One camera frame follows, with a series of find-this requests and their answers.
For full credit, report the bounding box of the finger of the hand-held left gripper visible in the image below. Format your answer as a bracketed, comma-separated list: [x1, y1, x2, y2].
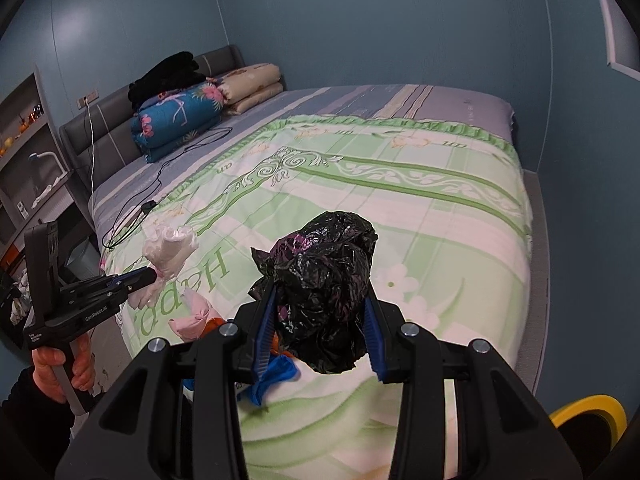
[107, 266, 157, 286]
[61, 277, 151, 307]

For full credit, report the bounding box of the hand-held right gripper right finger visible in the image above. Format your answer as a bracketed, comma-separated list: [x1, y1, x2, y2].
[363, 296, 583, 480]

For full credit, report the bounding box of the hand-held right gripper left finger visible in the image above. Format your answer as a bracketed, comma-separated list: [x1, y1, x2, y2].
[55, 282, 279, 480]

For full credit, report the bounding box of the blue plastic bag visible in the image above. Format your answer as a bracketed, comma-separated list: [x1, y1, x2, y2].
[239, 352, 301, 408]

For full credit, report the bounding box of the black plastic bag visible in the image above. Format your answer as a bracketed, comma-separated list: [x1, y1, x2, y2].
[248, 211, 379, 375]

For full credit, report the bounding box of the pinkish white plastic bag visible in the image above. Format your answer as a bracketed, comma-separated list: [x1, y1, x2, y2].
[167, 305, 221, 343]

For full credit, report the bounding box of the yellow bin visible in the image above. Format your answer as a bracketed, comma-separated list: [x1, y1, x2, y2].
[549, 394, 630, 466]

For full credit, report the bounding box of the person's left forearm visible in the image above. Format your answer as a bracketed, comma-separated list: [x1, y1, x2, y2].
[0, 367, 76, 466]

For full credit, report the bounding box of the person's left hand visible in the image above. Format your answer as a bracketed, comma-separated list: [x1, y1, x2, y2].
[31, 332, 96, 403]

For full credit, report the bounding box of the white printed bag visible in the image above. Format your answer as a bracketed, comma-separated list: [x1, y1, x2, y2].
[9, 270, 33, 328]

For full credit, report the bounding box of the pale green waste basket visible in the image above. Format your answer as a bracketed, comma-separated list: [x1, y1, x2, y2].
[64, 240, 103, 283]

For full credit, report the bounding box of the green printed blanket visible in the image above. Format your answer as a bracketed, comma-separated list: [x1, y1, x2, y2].
[100, 115, 533, 480]

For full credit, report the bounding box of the white desk lamp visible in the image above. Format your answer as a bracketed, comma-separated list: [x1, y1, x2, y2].
[27, 152, 65, 193]

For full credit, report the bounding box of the grey upholstered bed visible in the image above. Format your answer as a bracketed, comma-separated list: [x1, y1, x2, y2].
[59, 44, 551, 396]

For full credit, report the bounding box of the blue floral quilt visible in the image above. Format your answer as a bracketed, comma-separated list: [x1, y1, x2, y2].
[131, 79, 226, 163]

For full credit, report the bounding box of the black folded blanket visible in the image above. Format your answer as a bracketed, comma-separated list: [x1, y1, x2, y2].
[127, 51, 211, 110]

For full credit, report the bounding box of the beige folded quilt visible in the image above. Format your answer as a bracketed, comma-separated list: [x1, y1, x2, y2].
[220, 62, 285, 115]

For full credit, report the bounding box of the striped bed sheet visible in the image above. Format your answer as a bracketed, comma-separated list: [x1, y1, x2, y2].
[89, 84, 516, 256]

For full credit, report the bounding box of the window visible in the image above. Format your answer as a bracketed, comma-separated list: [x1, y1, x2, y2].
[597, 0, 640, 83]

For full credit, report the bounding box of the grey wall shelf desk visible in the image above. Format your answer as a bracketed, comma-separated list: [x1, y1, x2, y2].
[0, 65, 76, 261]

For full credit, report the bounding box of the black cable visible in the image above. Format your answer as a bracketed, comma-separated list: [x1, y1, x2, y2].
[102, 127, 233, 251]

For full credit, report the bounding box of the white charging cable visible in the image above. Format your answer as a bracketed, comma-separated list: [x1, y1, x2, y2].
[84, 100, 97, 196]

